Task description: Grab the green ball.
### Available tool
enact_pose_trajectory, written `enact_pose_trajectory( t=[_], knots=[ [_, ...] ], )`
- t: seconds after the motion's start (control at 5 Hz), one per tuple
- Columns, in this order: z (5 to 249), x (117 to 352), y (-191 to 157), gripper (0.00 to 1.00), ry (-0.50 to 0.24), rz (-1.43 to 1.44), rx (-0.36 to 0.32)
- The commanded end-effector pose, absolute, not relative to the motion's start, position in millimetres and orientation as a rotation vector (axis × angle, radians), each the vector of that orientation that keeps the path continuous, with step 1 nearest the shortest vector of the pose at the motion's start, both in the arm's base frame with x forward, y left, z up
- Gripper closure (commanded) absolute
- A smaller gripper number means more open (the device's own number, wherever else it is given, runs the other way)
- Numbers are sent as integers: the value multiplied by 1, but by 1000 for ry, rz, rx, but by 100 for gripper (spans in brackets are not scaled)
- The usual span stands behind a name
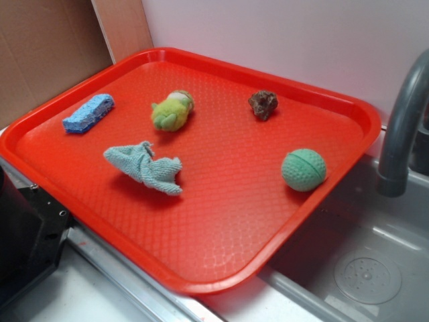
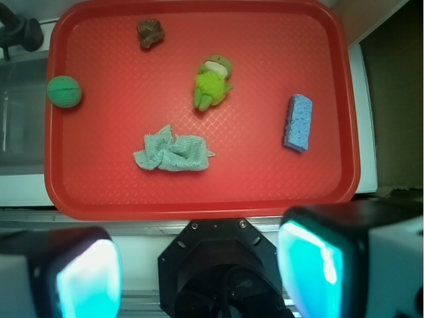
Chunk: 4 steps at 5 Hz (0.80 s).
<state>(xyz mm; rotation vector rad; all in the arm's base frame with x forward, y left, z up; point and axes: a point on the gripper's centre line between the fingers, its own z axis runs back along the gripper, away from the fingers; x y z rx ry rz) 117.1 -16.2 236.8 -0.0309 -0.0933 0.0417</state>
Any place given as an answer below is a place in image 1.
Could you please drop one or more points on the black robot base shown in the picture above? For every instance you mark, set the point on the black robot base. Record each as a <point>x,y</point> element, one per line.
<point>34,226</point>

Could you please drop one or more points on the grey plastic sink basin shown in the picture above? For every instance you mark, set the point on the grey plastic sink basin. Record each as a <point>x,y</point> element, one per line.
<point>359,257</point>

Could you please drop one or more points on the brown cardboard panel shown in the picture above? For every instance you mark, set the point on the brown cardboard panel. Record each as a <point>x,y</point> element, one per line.
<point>48,47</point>

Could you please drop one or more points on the red plastic tray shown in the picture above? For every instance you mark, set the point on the red plastic tray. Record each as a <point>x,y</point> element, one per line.
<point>235,209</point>

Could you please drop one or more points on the brown rock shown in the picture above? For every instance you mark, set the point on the brown rock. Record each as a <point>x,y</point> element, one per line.
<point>263,104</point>

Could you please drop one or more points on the grey toy faucet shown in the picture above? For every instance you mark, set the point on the grey toy faucet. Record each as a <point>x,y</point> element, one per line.
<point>405,145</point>

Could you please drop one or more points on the teal crumpled cloth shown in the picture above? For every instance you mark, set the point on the teal crumpled cloth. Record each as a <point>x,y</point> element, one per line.
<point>137,161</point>

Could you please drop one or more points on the blue sponge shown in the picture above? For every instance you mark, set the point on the blue sponge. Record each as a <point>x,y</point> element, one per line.
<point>88,114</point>

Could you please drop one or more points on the green dimpled ball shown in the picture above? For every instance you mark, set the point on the green dimpled ball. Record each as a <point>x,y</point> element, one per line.
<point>303,170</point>

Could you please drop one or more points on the yellow-green plush toy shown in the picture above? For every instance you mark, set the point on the yellow-green plush toy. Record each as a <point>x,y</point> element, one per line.
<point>172,113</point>

